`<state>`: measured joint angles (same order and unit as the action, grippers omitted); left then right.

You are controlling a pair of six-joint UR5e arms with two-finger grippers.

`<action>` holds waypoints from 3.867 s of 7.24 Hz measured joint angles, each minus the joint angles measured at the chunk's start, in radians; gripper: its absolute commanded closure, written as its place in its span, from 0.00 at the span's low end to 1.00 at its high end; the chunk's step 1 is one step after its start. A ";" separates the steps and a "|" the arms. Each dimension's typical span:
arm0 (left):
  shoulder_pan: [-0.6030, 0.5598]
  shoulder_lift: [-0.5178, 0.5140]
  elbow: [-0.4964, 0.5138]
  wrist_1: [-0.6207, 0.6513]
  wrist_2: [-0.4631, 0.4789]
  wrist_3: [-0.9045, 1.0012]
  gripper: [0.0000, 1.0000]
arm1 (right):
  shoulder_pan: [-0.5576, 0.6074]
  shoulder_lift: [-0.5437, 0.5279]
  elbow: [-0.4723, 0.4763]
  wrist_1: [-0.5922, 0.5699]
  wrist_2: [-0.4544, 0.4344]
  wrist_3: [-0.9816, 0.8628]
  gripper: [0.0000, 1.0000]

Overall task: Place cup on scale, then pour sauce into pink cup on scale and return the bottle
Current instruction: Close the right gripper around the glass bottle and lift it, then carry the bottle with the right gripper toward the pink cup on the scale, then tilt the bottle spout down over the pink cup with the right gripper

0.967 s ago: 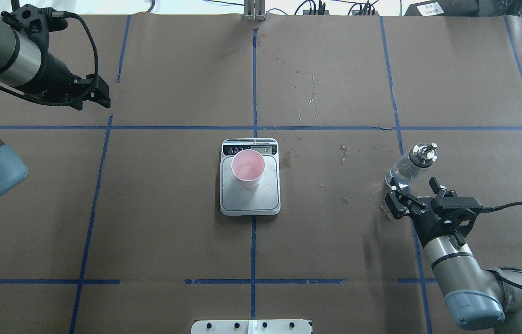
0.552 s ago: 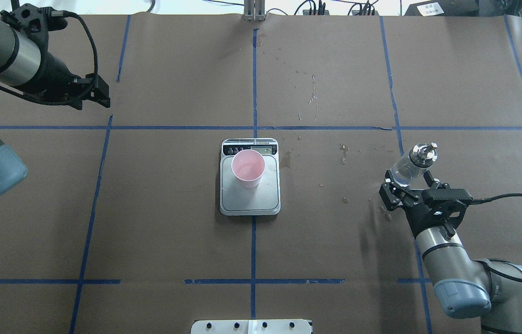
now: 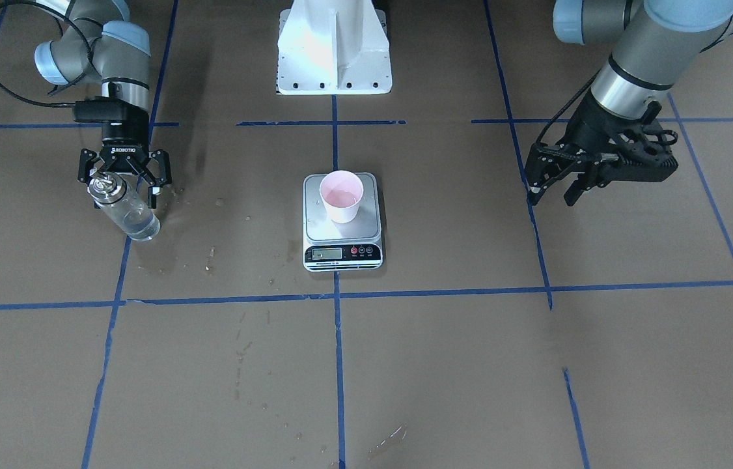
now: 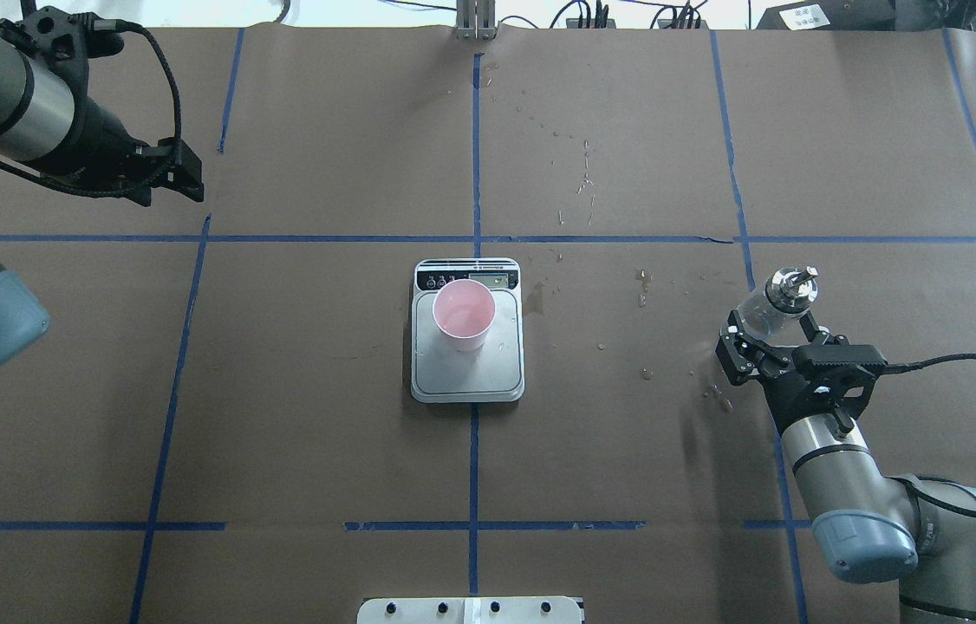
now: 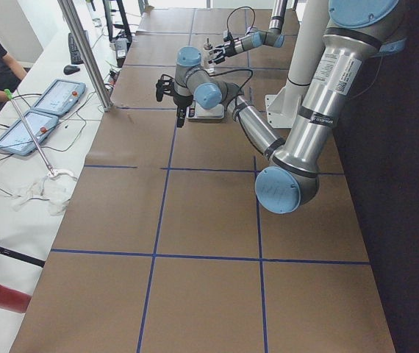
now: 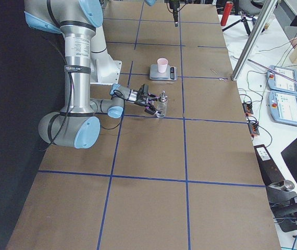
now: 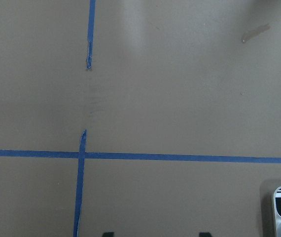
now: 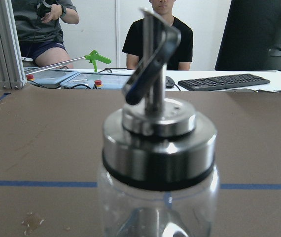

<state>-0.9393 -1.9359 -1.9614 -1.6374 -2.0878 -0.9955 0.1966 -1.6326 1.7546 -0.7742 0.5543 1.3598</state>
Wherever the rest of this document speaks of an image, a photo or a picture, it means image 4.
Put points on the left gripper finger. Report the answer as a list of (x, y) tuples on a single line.
[(184, 174), (138, 191)]

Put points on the grey digital kitchen scale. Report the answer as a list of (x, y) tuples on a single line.
[(495, 372)]

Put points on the pink plastic cup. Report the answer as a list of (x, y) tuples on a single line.
[(463, 312)]

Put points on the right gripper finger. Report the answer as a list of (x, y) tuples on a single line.
[(814, 333), (744, 356)]

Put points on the glass sauce bottle metal lid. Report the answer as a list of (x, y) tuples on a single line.
[(780, 302)]

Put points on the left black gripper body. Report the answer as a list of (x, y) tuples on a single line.
[(100, 137)]

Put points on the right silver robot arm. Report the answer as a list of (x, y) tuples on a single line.
[(919, 532)]

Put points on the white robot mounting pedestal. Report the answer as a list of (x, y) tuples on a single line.
[(473, 609)]

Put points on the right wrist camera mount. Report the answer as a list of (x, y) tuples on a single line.
[(864, 365)]

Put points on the aluminium frame post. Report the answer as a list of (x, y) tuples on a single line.
[(476, 20)]

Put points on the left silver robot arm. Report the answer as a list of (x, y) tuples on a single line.
[(54, 135)]

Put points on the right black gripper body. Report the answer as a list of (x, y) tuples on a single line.
[(778, 390)]

